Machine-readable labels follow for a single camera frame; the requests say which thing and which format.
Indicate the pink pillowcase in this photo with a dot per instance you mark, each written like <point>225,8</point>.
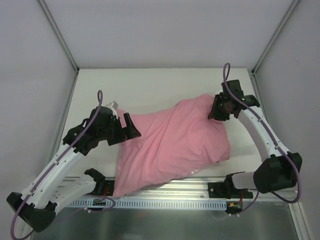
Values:
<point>174,143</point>

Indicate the aluminium frame post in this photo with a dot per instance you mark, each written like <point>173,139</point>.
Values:
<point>275,35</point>
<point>58,34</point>

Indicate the left aluminium frame post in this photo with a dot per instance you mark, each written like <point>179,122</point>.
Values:
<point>58,34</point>

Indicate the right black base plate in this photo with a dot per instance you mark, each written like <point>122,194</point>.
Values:
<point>220,190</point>

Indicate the white slotted cable duct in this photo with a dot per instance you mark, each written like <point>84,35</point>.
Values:
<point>163,204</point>

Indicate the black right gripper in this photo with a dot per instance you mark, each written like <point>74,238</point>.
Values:
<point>217,108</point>

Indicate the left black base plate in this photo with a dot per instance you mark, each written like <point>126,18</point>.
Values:
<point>104,188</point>

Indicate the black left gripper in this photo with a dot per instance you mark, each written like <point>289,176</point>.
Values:
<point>120,129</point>

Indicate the aluminium mounting rail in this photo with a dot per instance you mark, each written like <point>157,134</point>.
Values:
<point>194,188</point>

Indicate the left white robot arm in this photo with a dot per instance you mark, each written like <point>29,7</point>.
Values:
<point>42,200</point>

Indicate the right aluminium frame post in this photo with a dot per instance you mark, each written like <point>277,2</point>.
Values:
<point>275,35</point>

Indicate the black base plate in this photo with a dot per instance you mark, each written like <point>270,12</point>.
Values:
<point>220,190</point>
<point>104,188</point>

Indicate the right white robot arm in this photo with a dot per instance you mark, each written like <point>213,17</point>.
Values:
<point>280,168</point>

